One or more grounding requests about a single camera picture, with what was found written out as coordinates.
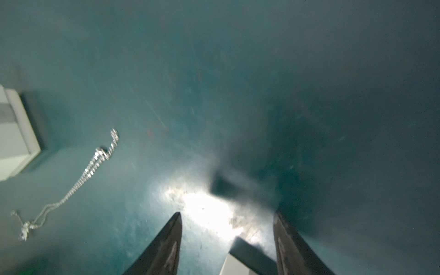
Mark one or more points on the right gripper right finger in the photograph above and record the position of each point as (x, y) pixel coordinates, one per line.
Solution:
(294, 255)

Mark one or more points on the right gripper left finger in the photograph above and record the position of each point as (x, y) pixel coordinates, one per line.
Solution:
(161, 257)

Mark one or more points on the white jewelry box base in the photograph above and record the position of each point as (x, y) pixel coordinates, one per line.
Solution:
(245, 259)

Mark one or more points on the white closed jewelry box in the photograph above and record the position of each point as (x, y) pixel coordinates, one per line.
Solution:
(19, 144)

